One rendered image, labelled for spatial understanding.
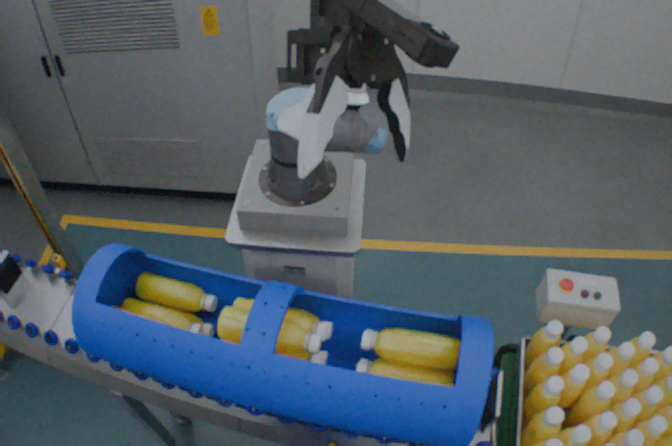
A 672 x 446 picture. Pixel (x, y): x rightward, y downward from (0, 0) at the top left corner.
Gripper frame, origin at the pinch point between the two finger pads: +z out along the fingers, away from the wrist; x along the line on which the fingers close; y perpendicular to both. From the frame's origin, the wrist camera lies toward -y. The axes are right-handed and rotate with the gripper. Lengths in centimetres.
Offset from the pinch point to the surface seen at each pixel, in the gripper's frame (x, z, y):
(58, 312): 4, 53, 106
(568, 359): -67, 50, -9
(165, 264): -18, 34, 74
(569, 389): -62, 54, -12
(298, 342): -23, 40, 33
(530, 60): -318, -33, 99
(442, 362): -42, 45, 12
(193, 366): -6, 45, 46
